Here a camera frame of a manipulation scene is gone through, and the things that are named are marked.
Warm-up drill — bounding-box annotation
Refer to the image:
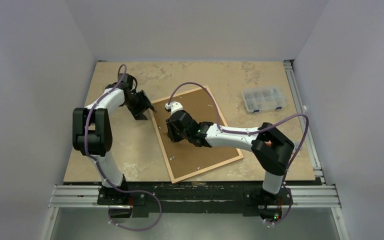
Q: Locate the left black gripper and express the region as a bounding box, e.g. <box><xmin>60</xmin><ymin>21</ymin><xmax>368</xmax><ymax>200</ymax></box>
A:
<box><xmin>124</xmin><ymin>91</ymin><xmax>156</xmax><ymax>120</ymax></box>

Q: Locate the wooden picture frame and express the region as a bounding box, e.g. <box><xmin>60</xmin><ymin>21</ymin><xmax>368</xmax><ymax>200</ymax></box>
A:
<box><xmin>150</xmin><ymin>87</ymin><xmax>244</xmax><ymax>183</ymax></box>

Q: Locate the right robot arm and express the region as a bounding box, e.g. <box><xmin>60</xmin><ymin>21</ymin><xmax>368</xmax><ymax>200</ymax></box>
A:
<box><xmin>165</xmin><ymin>110</ymin><xmax>295</xmax><ymax>204</ymax></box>

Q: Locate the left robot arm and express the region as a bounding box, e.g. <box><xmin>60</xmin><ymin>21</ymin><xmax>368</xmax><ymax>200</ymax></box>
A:
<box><xmin>72</xmin><ymin>73</ymin><xmax>155</xmax><ymax>205</ymax></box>

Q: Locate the clear plastic screw box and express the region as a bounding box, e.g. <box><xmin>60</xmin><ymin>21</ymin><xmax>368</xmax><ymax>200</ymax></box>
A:
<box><xmin>241</xmin><ymin>85</ymin><xmax>287</xmax><ymax>114</ymax></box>

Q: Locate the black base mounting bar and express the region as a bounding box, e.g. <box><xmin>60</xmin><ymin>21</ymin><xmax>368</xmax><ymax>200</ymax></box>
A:
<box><xmin>97</xmin><ymin>181</ymin><xmax>293</xmax><ymax>222</ymax></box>

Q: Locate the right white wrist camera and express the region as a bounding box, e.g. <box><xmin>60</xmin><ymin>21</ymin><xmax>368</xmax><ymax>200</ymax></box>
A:
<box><xmin>164</xmin><ymin>101</ymin><xmax>183</xmax><ymax>115</ymax></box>

